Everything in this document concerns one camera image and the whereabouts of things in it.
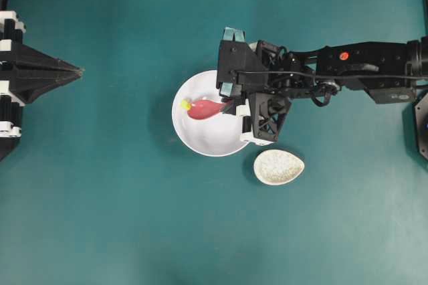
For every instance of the speckled egg-shaped dish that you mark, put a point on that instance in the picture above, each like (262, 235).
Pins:
(276, 167)

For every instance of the white round bowl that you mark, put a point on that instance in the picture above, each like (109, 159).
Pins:
(217, 136)

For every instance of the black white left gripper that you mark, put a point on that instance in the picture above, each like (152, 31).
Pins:
(18, 92)

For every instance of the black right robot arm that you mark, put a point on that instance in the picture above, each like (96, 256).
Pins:
(387, 72)

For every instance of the red spoon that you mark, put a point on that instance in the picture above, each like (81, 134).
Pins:
(204, 109)

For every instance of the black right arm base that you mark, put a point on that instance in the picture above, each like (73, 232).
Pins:
(415, 129)

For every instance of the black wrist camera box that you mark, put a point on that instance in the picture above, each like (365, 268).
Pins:
(239, 70)

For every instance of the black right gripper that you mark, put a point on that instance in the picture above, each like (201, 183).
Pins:
(290, 76)

